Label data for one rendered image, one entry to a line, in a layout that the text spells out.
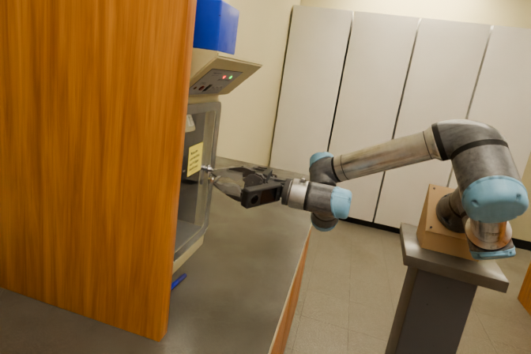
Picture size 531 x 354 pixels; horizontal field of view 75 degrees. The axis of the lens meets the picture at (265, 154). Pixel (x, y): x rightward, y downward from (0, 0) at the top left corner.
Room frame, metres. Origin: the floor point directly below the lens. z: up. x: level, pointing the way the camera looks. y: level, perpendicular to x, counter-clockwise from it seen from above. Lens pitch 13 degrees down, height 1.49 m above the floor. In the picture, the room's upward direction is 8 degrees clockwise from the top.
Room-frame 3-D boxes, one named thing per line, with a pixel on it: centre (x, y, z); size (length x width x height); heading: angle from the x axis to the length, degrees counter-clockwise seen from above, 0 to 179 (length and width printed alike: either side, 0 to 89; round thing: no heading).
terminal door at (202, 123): (0.83, 0.18, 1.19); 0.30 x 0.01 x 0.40; 167
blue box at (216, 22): (0.72, 0.15, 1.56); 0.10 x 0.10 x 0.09; 77
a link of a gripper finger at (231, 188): (0.89, 0.09, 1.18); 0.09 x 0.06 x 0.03; 77
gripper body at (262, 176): (0.86, -0.02, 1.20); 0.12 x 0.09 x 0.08; 77
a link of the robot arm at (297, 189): (0.84, -0.09, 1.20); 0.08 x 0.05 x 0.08; 167
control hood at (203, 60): (0.82, 0.13, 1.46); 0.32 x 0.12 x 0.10; 167
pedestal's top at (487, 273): (1.22, -0.74, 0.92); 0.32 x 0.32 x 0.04; 73
